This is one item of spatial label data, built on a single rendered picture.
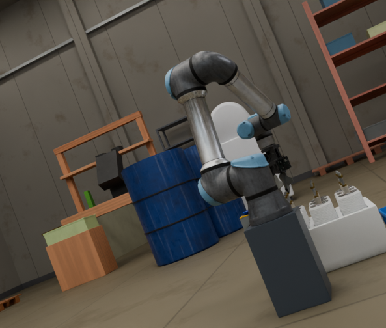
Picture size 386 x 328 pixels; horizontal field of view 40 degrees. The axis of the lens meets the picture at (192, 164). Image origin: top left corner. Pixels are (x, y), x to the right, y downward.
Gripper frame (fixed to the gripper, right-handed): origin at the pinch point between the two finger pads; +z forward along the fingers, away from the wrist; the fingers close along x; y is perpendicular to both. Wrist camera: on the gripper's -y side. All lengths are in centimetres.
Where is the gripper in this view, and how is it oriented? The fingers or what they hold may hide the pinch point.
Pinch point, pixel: (283, 191)
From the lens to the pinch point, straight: 229.6
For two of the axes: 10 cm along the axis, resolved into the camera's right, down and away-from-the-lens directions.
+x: 8.2, -3.0, 4.9
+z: 3.7, 9.3, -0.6
